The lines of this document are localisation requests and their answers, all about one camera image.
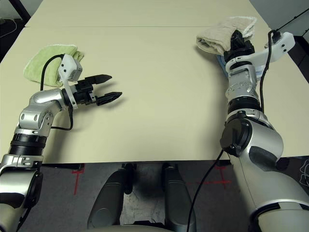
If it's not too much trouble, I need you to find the blue folded towel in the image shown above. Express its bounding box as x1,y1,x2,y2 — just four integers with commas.
216,55,264,79

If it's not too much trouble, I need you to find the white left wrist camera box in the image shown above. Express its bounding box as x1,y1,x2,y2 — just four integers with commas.
57,54,84,109

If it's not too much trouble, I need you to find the black table base bar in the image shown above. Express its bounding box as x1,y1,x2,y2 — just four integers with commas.
41,163,85,170

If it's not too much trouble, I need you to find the grey robot leg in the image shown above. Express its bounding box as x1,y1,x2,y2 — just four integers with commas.
87,164,135,229
162,163,197,232

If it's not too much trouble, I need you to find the green folded towel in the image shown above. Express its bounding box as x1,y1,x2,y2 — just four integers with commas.
23,44,84,87

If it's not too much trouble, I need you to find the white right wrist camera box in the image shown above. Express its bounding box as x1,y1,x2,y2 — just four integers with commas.
225,31,295,68

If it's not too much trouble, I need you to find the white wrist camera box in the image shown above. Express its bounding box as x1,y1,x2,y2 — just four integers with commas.
225,31,295,68
57,54,84,109

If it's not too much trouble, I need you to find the grey robot left leg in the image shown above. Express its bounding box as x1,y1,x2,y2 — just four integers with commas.
87,164,135,229

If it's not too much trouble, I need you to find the grey robot right leg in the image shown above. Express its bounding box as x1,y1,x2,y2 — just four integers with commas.
162,163,197,232

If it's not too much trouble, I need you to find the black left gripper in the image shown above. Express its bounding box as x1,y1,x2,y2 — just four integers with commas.
71,74,123,106

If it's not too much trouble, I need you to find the thin white floor cable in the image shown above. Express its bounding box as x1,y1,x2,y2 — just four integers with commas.
0,18,17,38

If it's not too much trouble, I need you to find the black left camera cable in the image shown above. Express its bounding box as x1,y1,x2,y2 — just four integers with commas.
40,54,74,131

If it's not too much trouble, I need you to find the beige towel with white trim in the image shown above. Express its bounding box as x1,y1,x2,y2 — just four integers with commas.
196,15,257,56

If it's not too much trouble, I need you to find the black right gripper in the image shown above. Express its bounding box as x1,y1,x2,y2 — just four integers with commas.
223,29,255,64

